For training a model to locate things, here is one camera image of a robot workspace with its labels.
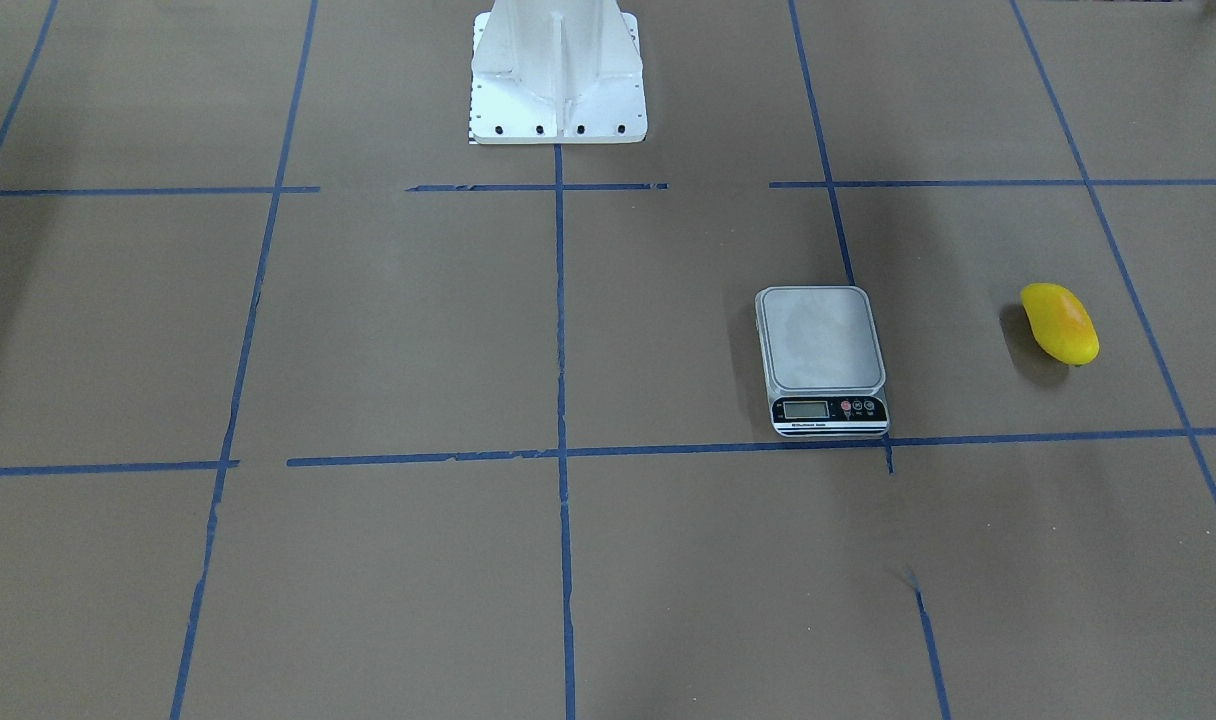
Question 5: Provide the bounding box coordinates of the yellow mango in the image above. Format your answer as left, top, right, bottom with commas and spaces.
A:
1020, 282, 1100, 366

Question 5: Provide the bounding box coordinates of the digital kitchen scale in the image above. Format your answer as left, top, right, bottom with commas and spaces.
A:
754, 285, 891, 439

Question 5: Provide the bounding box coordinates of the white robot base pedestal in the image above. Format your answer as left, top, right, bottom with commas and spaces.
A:
468, 1, 649, 145

